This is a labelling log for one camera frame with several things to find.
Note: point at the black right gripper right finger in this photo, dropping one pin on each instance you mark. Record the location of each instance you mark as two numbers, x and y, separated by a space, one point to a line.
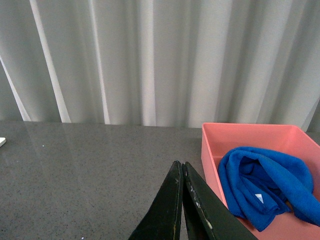
206 217

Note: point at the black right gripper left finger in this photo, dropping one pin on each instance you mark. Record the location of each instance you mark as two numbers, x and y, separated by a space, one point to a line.
163 219

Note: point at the blue microfiber cloth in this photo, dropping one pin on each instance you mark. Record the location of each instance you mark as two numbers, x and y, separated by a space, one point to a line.
259 184

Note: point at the pink plastic bin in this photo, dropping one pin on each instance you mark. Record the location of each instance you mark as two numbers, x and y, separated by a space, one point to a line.
219 138

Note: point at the white pleated curtain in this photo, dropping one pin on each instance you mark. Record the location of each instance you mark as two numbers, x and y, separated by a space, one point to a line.
170 63

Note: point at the white towel rack tray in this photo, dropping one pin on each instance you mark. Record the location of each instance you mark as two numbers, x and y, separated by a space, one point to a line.
2 141

